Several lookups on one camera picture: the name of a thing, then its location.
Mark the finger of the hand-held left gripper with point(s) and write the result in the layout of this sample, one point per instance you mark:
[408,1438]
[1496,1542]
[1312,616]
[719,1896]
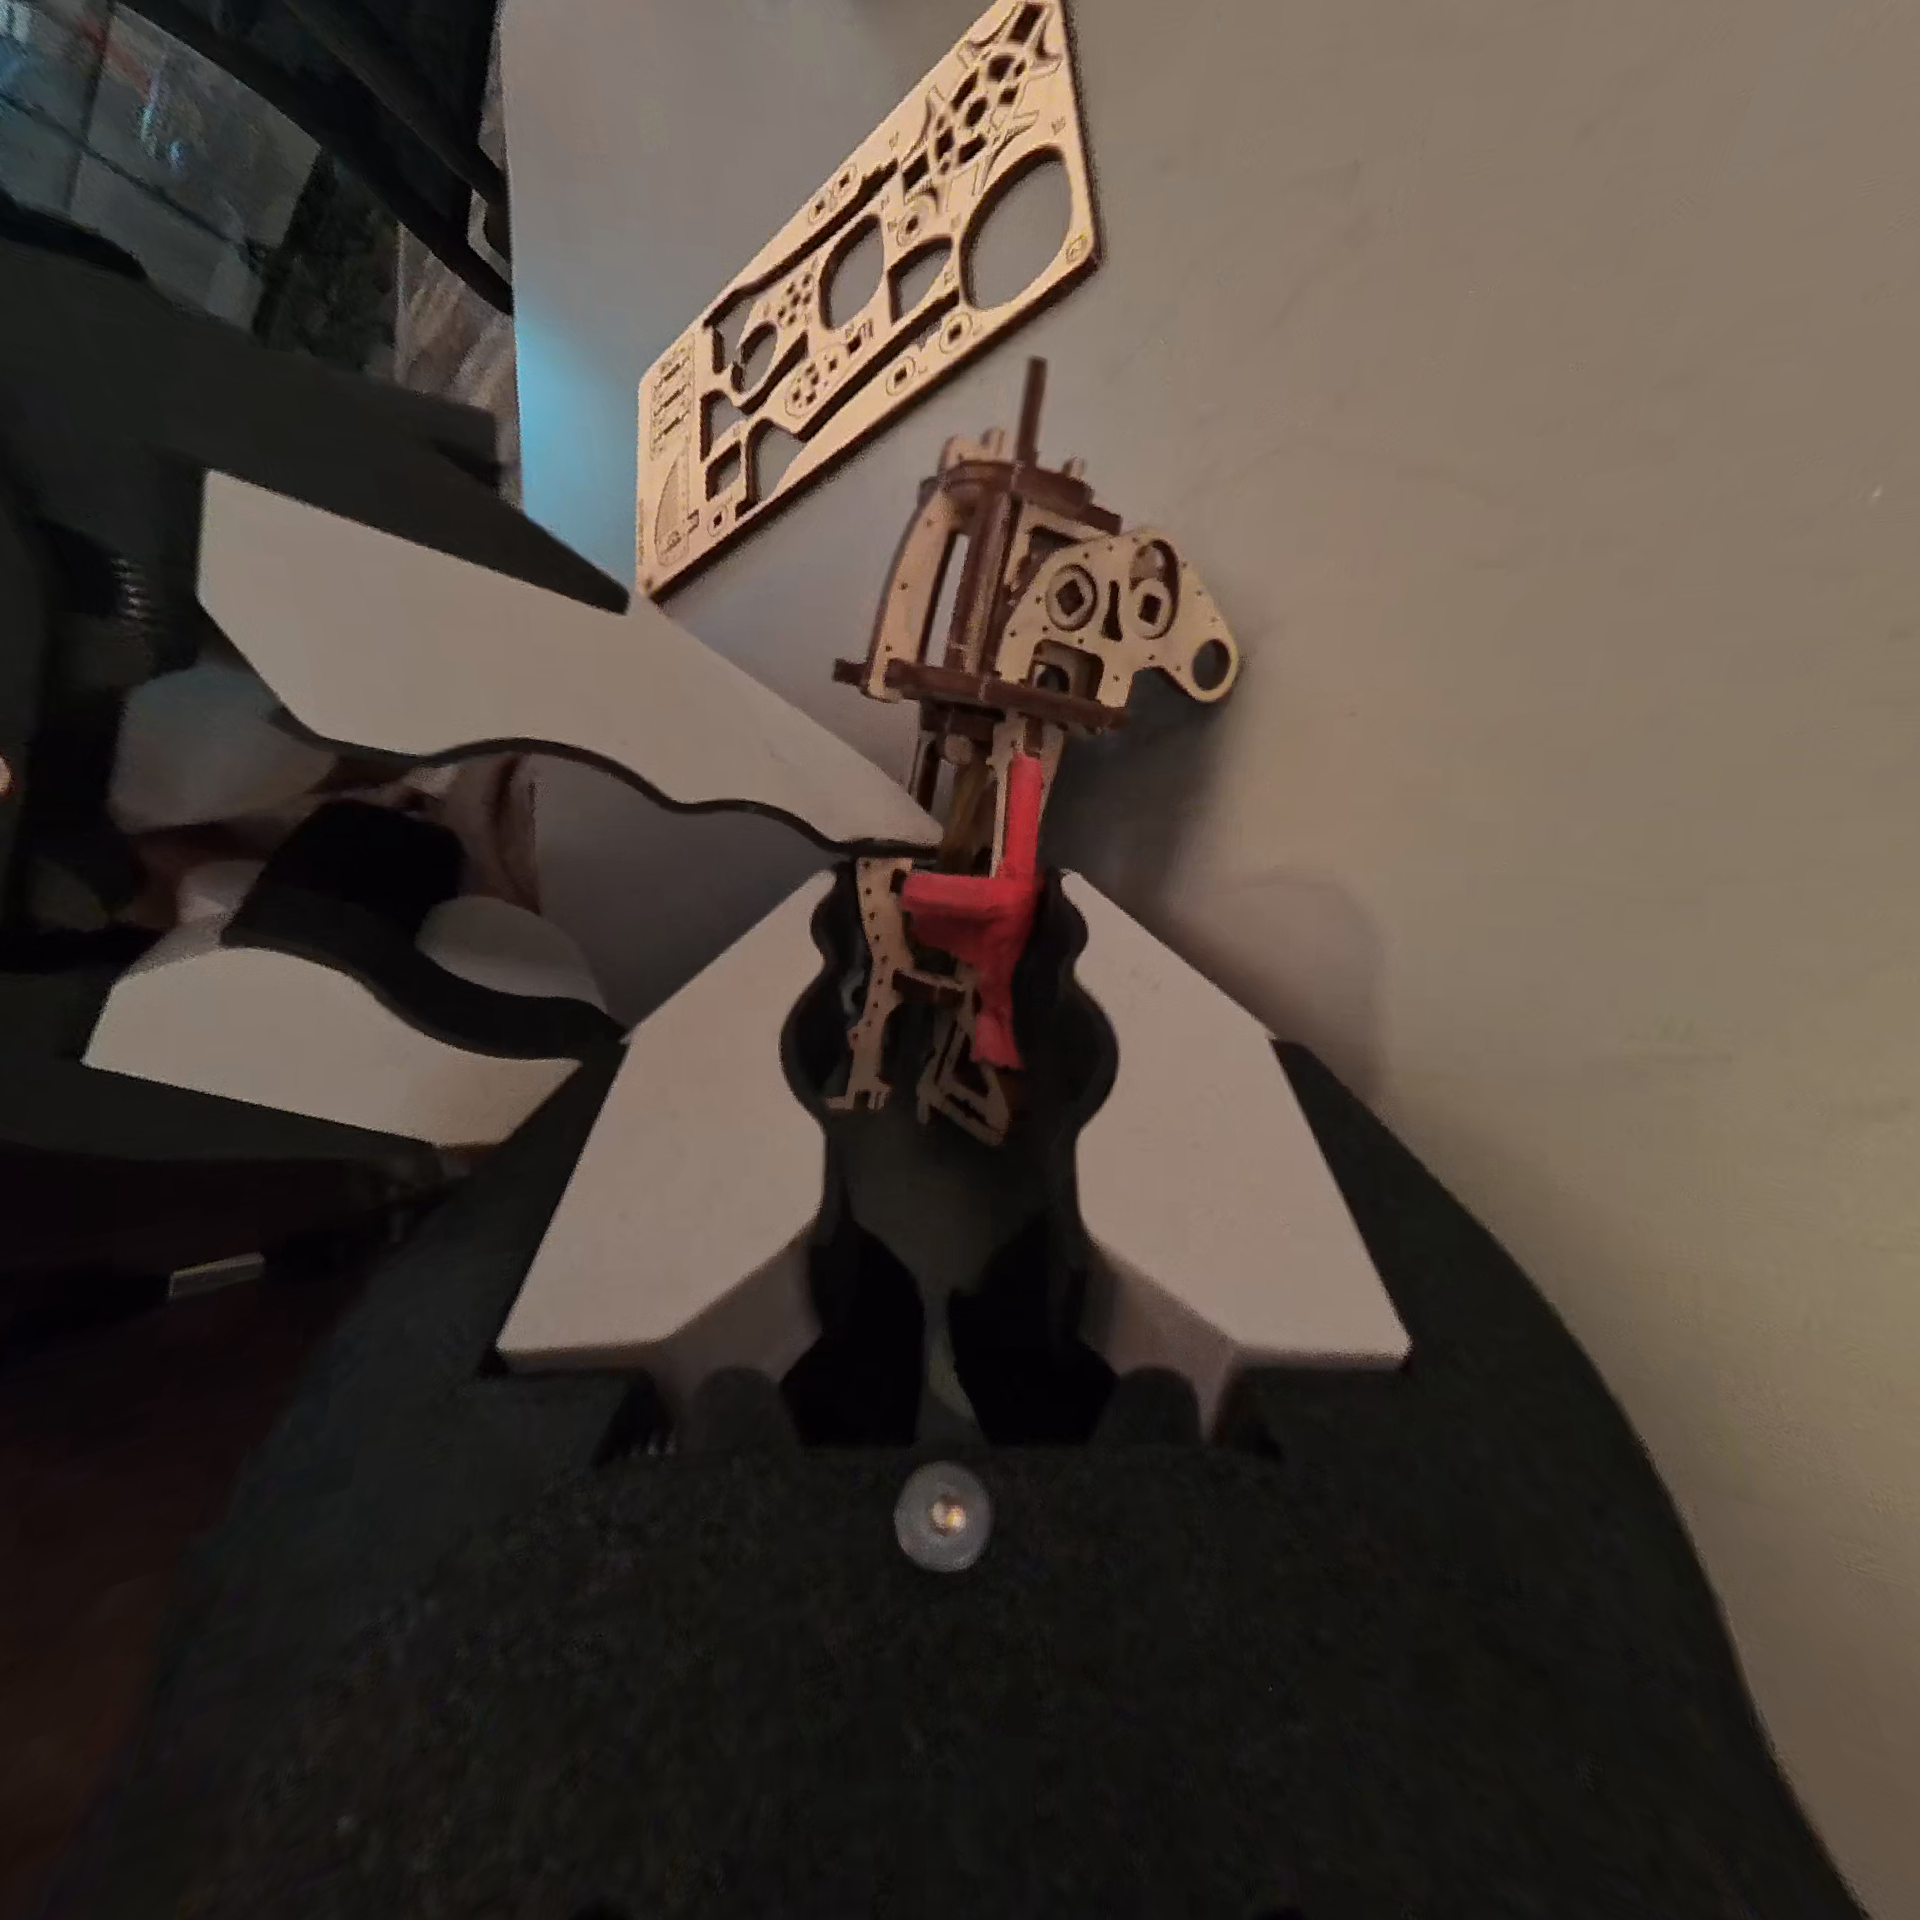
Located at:
[495,646]
[300,1051]

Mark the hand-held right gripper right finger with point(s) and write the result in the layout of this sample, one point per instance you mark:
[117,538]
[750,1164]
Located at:
[1200,1184]

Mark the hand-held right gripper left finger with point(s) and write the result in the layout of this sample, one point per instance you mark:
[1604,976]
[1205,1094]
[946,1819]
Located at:
[683,1172]

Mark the red tape piece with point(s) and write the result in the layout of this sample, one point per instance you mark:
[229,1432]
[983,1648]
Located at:
[991,915]

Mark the wooden mechanical model assembly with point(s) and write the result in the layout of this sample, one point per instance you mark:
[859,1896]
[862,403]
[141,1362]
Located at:
[1109,608]

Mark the laser-cut wooden parts sheet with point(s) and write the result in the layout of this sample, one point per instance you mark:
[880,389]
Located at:
[839,346]

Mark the black office chair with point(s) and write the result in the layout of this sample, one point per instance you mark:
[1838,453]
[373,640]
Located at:
[390,77]

